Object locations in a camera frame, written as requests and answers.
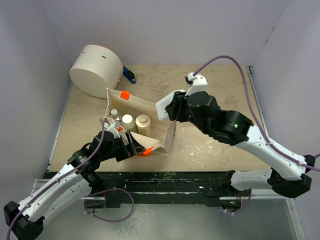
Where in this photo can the blue black tool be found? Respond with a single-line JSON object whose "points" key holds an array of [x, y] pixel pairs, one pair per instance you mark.
{"points": [[129, 75]]}

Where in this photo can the small silver cap bottle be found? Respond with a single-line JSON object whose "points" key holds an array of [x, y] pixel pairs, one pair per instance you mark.
{"points": [[118, 119]]}

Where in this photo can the canvas bag orange handles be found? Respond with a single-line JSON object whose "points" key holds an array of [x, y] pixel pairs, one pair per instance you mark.
{"points": [[162, 133]]}

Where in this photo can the clear bottle white cap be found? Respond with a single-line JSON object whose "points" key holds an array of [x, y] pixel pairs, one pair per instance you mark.
{"points": [[113, 113]]}

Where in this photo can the large white cylindrical container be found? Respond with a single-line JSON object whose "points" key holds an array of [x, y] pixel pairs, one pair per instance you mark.
{"points": [[96, 69]]}

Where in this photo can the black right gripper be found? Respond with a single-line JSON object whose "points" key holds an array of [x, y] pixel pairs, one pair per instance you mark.
{"points": [[176, 107]]}

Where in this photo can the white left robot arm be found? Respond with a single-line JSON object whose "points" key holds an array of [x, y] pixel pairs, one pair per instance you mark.
{"points": [[75, 180]]}

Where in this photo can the beige bottle beige cap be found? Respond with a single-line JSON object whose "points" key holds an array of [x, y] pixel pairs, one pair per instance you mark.
{"points": [[143, 124]]}

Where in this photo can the green bottle white cap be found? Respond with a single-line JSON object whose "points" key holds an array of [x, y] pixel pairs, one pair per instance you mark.
{"points": [[129, 123]]}

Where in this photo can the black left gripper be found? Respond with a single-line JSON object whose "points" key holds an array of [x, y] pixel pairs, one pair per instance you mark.
{"points": [[135, 147]]}

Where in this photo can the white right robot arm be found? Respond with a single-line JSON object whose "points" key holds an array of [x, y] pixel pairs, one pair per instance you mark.
{"points": [[287, 171]]}

